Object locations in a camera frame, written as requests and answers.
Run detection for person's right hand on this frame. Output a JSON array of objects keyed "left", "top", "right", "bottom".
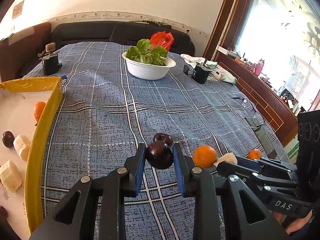
[{"left": 272, "top": 211, "right": 312, "bottom": 235}]

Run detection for pink bottle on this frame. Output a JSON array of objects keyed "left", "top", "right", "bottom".
[{"left": 253, "top": 59, "right": 264, "bottom": 76}]

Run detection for small wall plaque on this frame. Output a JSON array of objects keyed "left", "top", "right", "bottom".
[{"left": 12, "top": 1, "right": 24, "bottom": 20}]

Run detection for left black holder with cork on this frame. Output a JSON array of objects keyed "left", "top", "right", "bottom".
[{"left": 37, "top": 42, "right": 62, "bottom": 76}]

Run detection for maroon armchair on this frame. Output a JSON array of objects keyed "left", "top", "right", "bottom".
[{"left": 0, "top": 22, "right": 51, "bottom": 82}]

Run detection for blue plaid tablecloth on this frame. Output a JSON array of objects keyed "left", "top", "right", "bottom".
[{"left": 23, "top": 41, "right": 291, "bottom": 240}]

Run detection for wooden window cabinet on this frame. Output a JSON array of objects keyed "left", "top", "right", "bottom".
[{"left": 214, "top": 51, "right": 298, "bottom": 146}]

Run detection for large sugarcane piece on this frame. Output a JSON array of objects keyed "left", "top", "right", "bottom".
[{"left": 214, "top": 152, "right": 238, "bottom": 167}]

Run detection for black sofa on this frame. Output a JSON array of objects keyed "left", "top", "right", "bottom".
[{"left": 50, "top": 21, "right": 195, "bottom": 56}]

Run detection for small sugarcane piece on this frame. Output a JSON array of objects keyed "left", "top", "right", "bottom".
[{"left": 13, "top": 134, "right": 31, "bottom": 161}]

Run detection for white green cloth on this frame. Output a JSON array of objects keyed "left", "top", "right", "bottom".
[{"left": 181, "top": 54, "right": 237, "bottom": 85}]

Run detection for dark plum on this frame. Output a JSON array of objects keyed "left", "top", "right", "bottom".
[
  {"left": 145, "top": 141, "right": 174, "bottom": 170},
  {"left": 153, "top": 133, "right": 174, "bottom": 147},
  {"left": 2, "top": 131, "right": 15, "bottom": 148}
]

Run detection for red plastic bag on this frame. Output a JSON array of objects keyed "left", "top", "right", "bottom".
[{"left": 150, "top": 31, "right": 175, "bottom": 51}]

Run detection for white bowl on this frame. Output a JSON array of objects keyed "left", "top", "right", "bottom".
[{"left": 122, "top": 52, "right": 176, "bottom": 80}]

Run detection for mandarin with green leaf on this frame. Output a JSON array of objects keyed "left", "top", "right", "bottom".
[{"left": 34, "top": 101, "right": 46, "bottom": 122}]

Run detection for green lettuce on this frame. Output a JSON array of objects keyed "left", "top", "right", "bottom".
[{"left": 126, "top": 39, "right": 168, "bottom": 66}]

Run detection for yellow rimmed white tray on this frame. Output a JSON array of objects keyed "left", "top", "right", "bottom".
[{"left": 1, "top": 77, "right": 62, "bottom": 239}]

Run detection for smartphone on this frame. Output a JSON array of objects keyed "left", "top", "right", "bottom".
[{"left": 245, "top": 117, "right": 277, "bottom": 159}]

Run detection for right black cup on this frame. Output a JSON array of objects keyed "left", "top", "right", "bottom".
[{"left": 191, "top": 59, "right": 210, "bottom": 84}]

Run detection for eyeglasses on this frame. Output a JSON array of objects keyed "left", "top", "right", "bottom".
[{"left": 232, "top": 97, "right": 265, "bottom": 131}]

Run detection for mandarin orange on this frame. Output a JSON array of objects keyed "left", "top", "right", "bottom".
[
  {"left": 247, "top": 149, "right": 262, "bottom": 160},
  {"left": 193, "top": 145, "right": 217, "bottom": 169}
]

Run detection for wrinkled red jujube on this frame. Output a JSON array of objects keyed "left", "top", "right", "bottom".
[{"left": 0, "top": 205, "right": 8, "bottom": 218}]

